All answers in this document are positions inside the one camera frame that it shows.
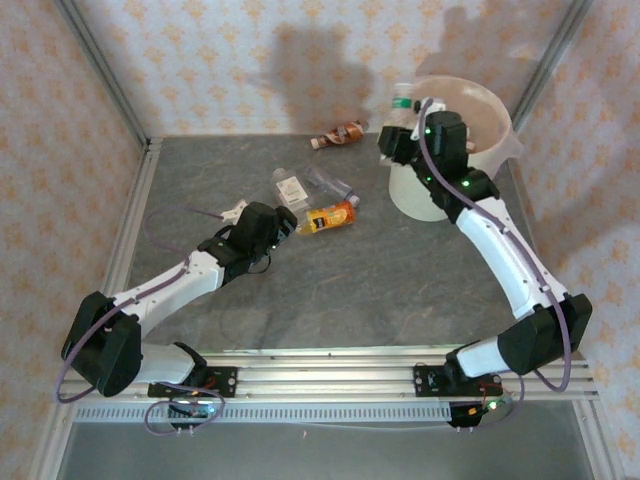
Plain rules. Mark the white ribbed plastic bin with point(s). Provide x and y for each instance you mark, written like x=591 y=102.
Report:
x=415 y=195

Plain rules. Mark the aluminium mounting rail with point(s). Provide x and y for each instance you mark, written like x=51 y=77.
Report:
x=325 y=375

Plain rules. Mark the controller board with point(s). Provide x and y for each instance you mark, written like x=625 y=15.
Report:
x=470 y=412
x=192 y=411

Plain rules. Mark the aluminium table side rail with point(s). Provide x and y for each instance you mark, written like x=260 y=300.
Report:
x=140 y=190

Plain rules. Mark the aluminium frame post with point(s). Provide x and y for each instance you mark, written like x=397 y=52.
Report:
x=100 y=65
x=550 y=55

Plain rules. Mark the clear bottle green band cap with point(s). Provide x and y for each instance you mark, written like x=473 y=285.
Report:
x=401 y=107

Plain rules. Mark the square clear bottle white label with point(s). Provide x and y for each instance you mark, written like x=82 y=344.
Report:
x=290 y=189

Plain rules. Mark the orange juice bottle yellow cap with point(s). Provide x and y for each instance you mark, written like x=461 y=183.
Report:
x=327 y=218

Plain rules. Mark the left controller board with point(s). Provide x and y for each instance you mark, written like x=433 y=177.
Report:
x=192 y=411

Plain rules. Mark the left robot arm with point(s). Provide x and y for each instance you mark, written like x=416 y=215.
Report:
x=165 y=285

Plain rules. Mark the brown coffee bottle cream cap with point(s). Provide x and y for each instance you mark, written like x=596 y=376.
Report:
x=342 y=134

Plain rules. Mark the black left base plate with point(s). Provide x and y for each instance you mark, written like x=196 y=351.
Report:
x=225 y=382

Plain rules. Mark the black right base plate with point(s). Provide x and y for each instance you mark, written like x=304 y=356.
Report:
x=425 y=380

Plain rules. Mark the right controller board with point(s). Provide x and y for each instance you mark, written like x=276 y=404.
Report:
x=470 y=412

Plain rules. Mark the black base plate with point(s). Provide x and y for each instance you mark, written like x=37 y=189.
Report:
x=425 y=380
x=225 y=382

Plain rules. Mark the crushed clear bluish bottle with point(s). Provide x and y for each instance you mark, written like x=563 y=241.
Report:
x=330 y=185

